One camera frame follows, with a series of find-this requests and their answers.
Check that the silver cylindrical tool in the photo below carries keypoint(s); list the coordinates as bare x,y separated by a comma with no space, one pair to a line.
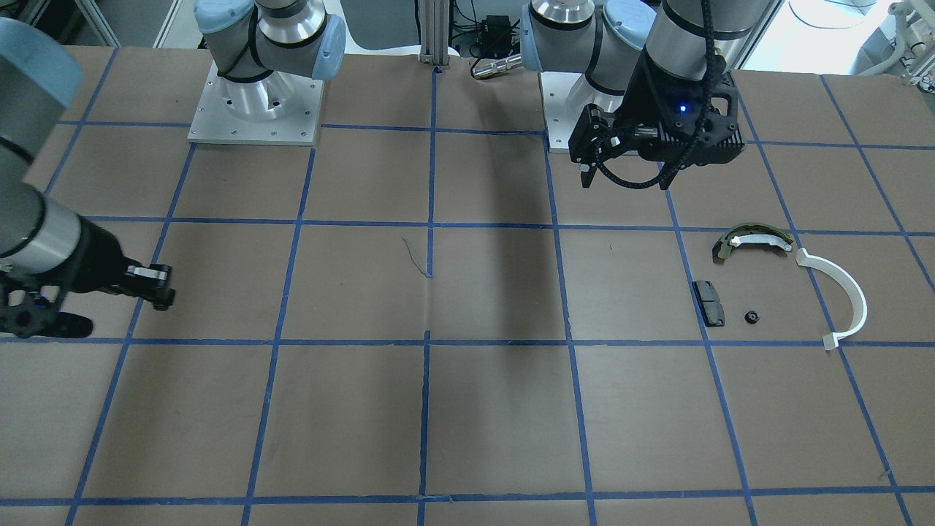
496,67

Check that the white curved plastic part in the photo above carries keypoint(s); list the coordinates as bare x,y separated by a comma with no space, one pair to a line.
858,300

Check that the black brake pad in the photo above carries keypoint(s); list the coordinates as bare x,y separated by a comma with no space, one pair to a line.
709,303

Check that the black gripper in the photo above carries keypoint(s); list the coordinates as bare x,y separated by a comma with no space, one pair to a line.
101,261
646,93

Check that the black power adapter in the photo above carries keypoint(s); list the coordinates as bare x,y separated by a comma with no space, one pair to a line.
495,37

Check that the aluminium frame post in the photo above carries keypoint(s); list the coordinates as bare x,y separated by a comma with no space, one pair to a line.
434,19

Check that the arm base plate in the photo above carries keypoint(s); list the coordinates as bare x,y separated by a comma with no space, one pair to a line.
564,95
282,109

